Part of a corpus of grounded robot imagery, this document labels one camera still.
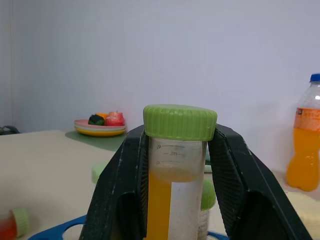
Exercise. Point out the blue test tube rack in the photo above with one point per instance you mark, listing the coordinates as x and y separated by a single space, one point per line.
56 228

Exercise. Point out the orange toy fruit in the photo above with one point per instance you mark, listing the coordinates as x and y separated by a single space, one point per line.
102 115

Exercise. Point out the yellow liquid test tube green cap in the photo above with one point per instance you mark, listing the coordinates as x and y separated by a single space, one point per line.
180 122

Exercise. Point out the red liquid test tube green cap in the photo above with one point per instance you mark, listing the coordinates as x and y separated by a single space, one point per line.
20 221

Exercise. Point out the dark object at table edge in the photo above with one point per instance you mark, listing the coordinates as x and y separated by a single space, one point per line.
8 130

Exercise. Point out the black and green toy fruit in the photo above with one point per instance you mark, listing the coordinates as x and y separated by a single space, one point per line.
96 120

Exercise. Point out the red toy apple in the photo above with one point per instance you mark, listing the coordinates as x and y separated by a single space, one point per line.
115 119

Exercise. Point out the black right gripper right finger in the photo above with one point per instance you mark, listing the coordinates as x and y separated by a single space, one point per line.
247 180

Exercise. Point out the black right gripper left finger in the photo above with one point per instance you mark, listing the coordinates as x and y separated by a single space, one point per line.
117 180

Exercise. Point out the yellow plate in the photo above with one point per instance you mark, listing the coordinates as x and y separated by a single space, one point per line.
100 133

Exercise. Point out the pink plate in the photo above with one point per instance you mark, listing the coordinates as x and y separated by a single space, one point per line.
81 123

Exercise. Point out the clear test tube green cap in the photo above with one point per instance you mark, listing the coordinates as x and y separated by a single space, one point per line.
208 196

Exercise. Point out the light green plate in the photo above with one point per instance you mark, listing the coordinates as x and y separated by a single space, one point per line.
100 128

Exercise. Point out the orange soda bottle blue cap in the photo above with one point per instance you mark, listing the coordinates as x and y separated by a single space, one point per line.
303 150

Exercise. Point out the green round placemat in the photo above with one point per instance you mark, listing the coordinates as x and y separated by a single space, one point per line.
110 142

